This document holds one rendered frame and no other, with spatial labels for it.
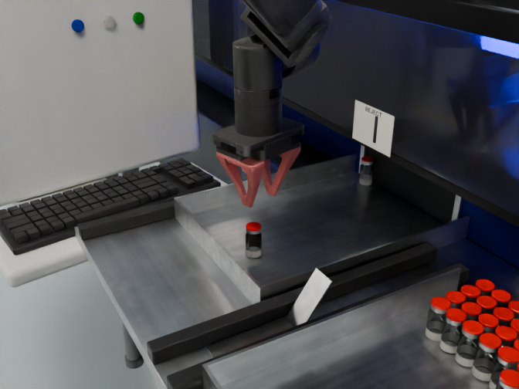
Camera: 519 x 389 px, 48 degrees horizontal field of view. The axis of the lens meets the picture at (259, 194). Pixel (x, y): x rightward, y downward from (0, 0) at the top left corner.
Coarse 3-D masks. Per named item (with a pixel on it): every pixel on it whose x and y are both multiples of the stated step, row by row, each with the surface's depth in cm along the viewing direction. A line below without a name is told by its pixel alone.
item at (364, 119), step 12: (360, 108) 85; (372, 108) 82; (360, 120) 86; (372, 120) 83; (384, 120) 81; (360, 132) 86; (372, 132) 84; (384, 132) 81; (372, 144) 84; (384, 144) 82
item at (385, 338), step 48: (432, 288) 69; (288, 336) 60; (336, 336) 64; (384, 336) 65; (240, 384) 58; (288, 384) 58; (336, 384) 58; (384, 384) 58; (432, 384) 58; (480, 384) 58
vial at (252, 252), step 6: (246, 234) 78; (252, 234) 77; (258, 234) 77; (246, 240) 78; (252, 240) 77; (258, 240) 77; (246, 246) 78; (252, 246) 77; (258, 246) 78; (246, 252) 78; (252, 252) 78; (258, 252) 78; (252, 258) 78
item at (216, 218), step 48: (288, 192) 96; (336, 192) 96; (384, 192) 96; (240, 240) 83; (288, 240) 83; (336, 240) 83; (384, 240) 83; (432, 240) 80; (240, 288) 72; (288, 288) 69
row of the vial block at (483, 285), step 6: (480, 282) 66; (486, 282) 66; (492, 282) 66; (480, 288) 65; (486, 288) 65; (492, 288) 65; (480, 294) 65; (486, 294) 65; (492, 294) 64; (498, 294) 64; (504, 294) 64; (510, 294) 64; (498, 300) 63; (504, 300) 63; (510, 300) 63; (516, 300) 63; (498, 306) 64; (504, 306) 64; (510, 306) 62; (516, 306) 62; (516, 312) 61; (516, 318) 62
